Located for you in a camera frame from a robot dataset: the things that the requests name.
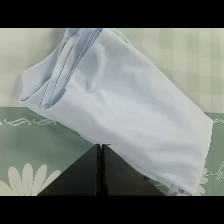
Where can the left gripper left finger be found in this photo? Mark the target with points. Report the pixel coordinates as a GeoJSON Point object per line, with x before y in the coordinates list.
{"type": "Point", "coordinates": [80, 176]}

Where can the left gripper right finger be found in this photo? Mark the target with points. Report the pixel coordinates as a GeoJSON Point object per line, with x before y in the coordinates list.
{"type": "Point", "coordinates": [123, 178]}

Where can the light blue shirt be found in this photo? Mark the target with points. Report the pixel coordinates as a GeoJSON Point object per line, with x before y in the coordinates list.
{"type": "Point", "coordinates": [126, 100]}

